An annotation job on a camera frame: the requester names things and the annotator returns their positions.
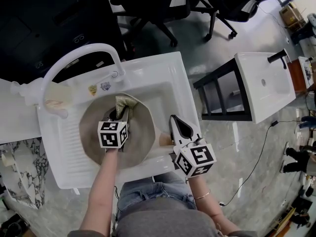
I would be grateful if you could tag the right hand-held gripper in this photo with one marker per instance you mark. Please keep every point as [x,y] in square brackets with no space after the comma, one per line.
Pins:
[197,158]

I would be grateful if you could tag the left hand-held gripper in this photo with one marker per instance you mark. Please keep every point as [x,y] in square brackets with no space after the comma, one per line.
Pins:
[112,136]

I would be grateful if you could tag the person's right forearm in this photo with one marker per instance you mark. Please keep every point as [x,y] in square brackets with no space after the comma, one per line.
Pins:
[209,209]

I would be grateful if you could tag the person's left forearm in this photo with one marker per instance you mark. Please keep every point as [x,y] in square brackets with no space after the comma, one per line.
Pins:
[101,186]

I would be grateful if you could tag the blue grey sticker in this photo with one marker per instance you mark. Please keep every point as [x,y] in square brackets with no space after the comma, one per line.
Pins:
[105,86]

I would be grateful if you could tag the yellow shield sticker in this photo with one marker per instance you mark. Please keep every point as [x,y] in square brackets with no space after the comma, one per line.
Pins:
[92,90]

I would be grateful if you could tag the white ceramic laundry sink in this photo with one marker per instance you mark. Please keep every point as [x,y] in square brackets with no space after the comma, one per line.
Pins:
[158,88]

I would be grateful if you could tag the person's blue jeans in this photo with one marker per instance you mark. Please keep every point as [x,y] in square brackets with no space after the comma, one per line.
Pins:
[153,191]

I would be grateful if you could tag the clear soap pump bottle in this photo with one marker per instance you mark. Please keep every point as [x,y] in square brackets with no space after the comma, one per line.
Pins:
[59,92]

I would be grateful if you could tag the white arched faucet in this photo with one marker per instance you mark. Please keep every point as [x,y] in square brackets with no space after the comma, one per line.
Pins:
[84,49]

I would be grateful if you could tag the person's grey shirt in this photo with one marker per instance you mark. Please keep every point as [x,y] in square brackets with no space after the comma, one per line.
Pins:
[163,221]

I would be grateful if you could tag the white rectangular washbasin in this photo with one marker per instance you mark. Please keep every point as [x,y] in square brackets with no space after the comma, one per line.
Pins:
[269,92]

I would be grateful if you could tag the black veined marble slab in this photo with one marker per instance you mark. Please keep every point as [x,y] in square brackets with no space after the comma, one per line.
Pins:
[27,171]

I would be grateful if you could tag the black basin faucet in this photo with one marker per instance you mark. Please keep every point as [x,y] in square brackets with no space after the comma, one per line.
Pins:
[276,57]

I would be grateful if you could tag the small white cylinder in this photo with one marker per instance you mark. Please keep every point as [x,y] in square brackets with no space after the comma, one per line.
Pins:
[7,160]

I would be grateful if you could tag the brown wooden panel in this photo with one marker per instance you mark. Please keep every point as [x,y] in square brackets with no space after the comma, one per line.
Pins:
[296,78]

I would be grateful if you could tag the black cabinet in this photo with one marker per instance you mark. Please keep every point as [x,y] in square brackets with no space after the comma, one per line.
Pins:
[37,21]

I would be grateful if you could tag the white framed panel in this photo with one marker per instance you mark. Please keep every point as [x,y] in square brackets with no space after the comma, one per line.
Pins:
[306,70]

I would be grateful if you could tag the cardboard box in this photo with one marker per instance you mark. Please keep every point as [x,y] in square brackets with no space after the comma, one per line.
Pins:
[291,16]

